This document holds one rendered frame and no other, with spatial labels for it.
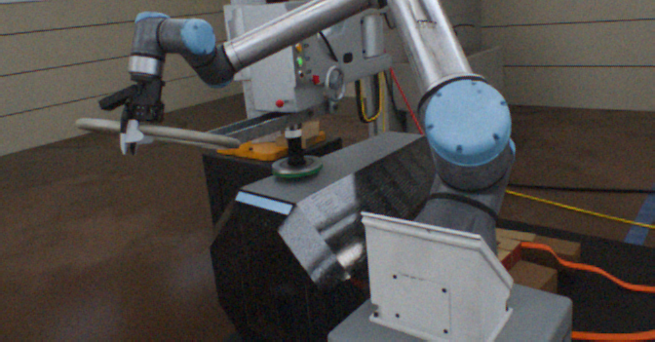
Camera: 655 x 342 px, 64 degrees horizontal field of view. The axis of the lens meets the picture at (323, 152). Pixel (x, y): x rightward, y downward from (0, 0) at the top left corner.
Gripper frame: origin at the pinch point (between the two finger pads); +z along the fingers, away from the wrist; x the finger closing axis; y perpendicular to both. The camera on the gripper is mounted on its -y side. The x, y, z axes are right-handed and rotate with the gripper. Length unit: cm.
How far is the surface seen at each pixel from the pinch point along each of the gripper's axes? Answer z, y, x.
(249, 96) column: -38, -3, 152
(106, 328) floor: 94, -57, 134
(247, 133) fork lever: -11, 21, 48
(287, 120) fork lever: -19, 32, 67
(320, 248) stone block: 27, 52, 54
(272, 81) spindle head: -34, 25, 65
